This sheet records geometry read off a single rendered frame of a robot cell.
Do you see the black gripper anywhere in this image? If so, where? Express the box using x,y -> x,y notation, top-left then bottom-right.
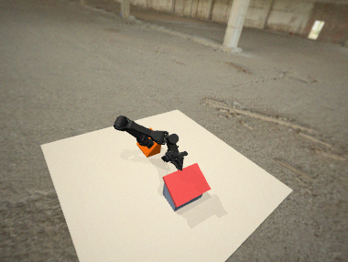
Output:
166,145 -> 188,171

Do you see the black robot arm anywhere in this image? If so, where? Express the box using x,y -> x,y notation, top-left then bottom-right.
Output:
114,115 -> 179,162

